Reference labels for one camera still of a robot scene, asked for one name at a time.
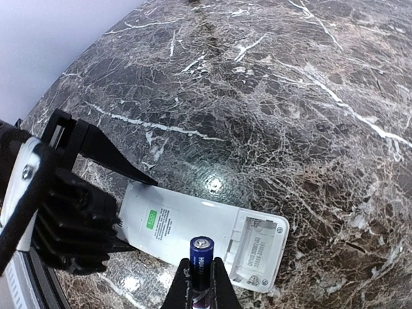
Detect blue AAA battery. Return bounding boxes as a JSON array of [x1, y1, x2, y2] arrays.
[[190, 236, 214, 308]]

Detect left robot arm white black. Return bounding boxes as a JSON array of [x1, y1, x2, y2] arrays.
[[1, 109, 155, 276]]

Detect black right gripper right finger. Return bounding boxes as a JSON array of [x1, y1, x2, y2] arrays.
[[210, 257, 241, 309]]

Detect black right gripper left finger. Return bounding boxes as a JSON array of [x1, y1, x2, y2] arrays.
[[163, 258, 193, 309]]

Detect white slotted cable duct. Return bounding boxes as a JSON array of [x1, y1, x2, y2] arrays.
[[5, 253, 28, 309]]

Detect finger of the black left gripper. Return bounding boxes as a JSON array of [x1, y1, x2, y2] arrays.
[[41, 109, 158, 186], [106, 236, 135, 254]]

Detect white remote control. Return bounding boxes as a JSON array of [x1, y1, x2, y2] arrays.
[[119, 182, 290, 293]]

